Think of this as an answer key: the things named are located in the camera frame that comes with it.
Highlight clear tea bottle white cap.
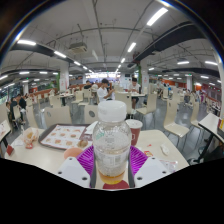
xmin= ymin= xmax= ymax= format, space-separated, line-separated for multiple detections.
xmin=92 ymin=99 xmax=132 ymax=185

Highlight crumpled white napkin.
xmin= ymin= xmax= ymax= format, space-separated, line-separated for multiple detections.
xmin=84 ymin=120 xmax=99 ymax=135

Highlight clear plastic wrapper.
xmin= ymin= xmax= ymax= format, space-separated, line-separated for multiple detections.
xmin=159 ymin=159 xmax=179 ymax=173

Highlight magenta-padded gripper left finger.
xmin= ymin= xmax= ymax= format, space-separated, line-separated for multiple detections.
xmin=56 ymin=144 xmax=98 ymax=189

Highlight beige cafeteria chairs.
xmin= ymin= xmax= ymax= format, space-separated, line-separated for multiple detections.
xmin=23 ymin=88 xmax=208 ymax=141

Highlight crumpled food wrapper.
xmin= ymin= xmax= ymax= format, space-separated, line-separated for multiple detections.
xmin=22 ymin=128 xmax=40 ymax=149

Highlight ceiling air unit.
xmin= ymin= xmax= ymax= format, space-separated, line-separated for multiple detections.
xmin=68 ymin=42 xmax=88 ymax=54

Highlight beige cafeteria table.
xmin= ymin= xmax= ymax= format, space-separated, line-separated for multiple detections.
xmin=198 ymin=112 xmax=224 ymax=141
xmin=0 ymin=119 xmax=13 ymax=139

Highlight red paper cup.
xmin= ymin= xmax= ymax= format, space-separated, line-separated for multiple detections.
xmin=125 ymin=118 xmax=144 ymax=147

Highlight flat white napkin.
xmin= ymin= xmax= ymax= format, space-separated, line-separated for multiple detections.
xmin=9 ymin=136 xmax=26 ymax=148

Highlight ceiling lights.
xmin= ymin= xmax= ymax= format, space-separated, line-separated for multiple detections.
xmin=0 ymin=6 xmax=221 ymax=91

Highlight person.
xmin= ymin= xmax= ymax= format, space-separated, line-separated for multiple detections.
xmin=127 ymin=77 xmax=142 ymax=109
xmin=97 ymin=78 xmax=116 ymax=103
xmin=16 ymin=93 xmax=28 ymax=113

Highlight small red box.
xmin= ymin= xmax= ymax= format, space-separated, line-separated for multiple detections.
xmin=5 ymin=144 xmax=15 ymax=157

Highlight dark brown food tray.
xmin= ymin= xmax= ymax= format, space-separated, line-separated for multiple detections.
xmin=37 ymin=123 xmax=98 ymax=151

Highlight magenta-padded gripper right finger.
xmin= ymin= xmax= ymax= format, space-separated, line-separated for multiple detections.
xmin=128 ymin=144 xmax=172 ymax=189

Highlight small white packet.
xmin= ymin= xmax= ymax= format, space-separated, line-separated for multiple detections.
xmin=159 ymin=143 xmax=170 ymax=157

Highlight printed paper tray liner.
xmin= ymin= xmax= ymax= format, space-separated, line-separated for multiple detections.
xmin=40 ymin=124 xmax=91 ymax=149

